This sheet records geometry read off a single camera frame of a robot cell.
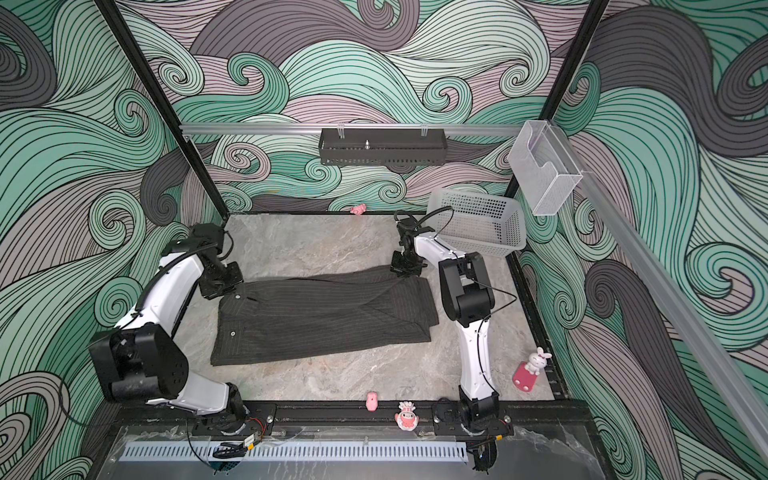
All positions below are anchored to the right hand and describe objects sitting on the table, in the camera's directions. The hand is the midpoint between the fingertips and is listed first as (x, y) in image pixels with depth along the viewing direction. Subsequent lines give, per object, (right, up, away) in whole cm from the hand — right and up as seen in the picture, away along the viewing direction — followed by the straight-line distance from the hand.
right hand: (398, 272), depth 101 cm
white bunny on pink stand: (+33, -25, -22) cm, 47 cm away
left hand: (-48, -2, -18) cm, 52 cm away
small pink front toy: (-9, -30, -27) cm, 41 cm away
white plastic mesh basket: (+34, +17, +17) cm, 42 cm away
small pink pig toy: (-15, +23, +18) cm, 33 cm away
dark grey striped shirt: (-40, -12, -16) cm, 45 cm away
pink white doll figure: (0, -32, -30) cm, 44 cm away
